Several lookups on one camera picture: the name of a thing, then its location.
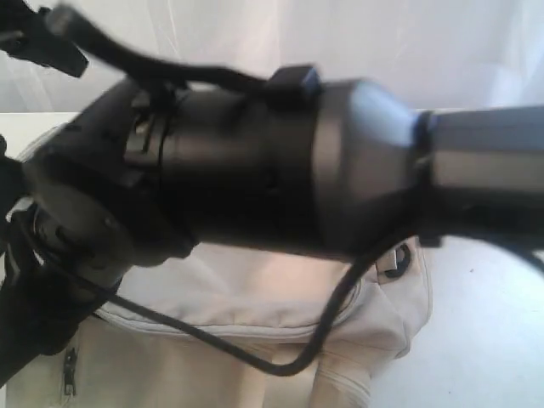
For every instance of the cream fabric duffel bag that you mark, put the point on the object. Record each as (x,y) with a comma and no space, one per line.
(267,303)

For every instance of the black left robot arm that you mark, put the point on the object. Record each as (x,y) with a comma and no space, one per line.
(25,36)

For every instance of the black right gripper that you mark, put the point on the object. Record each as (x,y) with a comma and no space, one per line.
(58,271)

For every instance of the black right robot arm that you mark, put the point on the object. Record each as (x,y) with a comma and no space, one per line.
(346,172)

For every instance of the white draped cloth background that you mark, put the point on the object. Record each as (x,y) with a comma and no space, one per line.
(432,54)

